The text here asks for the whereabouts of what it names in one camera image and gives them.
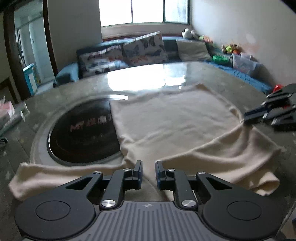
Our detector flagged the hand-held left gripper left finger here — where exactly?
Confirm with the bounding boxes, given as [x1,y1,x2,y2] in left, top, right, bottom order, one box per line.
[66,160,143,209]

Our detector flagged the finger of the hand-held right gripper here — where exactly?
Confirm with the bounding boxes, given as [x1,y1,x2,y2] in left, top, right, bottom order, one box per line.
[244,105,296,132]
[261,84,296,108]

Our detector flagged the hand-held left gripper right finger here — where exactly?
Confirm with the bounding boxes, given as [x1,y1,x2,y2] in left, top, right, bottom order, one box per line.
[155,160,232,210]

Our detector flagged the cream cloth towel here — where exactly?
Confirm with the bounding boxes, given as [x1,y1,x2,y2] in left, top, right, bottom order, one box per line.
[8,83,286,202]

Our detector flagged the blue sofa sheet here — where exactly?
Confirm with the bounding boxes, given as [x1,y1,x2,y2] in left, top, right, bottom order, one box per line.
[214,62,273,92]

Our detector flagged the clear plastic storage box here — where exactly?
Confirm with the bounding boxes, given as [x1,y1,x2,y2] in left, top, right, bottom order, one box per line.
[232,53,260,76]

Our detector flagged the black round induction cooktop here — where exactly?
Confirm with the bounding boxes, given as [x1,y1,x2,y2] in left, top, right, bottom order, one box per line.
[47,98,122,163]

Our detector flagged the green plastic bowl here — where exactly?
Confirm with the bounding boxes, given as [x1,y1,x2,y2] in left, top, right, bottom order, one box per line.
[212,55,229,64]

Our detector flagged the grey pillow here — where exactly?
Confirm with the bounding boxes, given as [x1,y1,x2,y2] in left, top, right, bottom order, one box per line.
[176,39,212,62]

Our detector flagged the panda plush toy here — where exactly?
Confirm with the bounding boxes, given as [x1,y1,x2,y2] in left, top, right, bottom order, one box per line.
[181,28,197,39]

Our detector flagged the small butterfly print pillow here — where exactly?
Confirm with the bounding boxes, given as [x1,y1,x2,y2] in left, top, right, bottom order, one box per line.
[79,47,124,67]

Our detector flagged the large butterfly print pillow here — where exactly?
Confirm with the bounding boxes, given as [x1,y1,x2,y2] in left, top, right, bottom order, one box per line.
[122,31,169,66]

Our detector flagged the teal cabinet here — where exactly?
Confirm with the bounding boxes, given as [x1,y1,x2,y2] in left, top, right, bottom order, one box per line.
[22,62,41,95]

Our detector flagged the stack of pale boxes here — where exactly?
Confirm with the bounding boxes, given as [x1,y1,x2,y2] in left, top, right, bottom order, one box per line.
[0,95,30,136]

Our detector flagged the window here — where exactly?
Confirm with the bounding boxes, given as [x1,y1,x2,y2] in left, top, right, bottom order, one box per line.
[99,0,191,27]

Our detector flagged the dark wooden door frame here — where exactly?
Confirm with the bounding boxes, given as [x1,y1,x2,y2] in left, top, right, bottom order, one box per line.
[3,0,58,102]

